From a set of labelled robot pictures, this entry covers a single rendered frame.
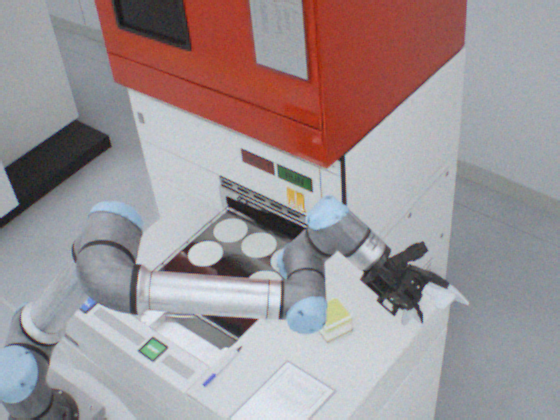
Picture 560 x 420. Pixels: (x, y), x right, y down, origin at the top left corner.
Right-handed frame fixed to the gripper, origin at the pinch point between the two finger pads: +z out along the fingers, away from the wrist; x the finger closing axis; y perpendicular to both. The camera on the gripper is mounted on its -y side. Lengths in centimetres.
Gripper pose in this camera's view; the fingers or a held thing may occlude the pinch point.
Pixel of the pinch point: (446, 312)
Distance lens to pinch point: 151.4
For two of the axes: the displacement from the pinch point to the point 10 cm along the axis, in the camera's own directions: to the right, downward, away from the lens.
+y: -4.7, 6.7, -5.7
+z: 7.4, 6.5, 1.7
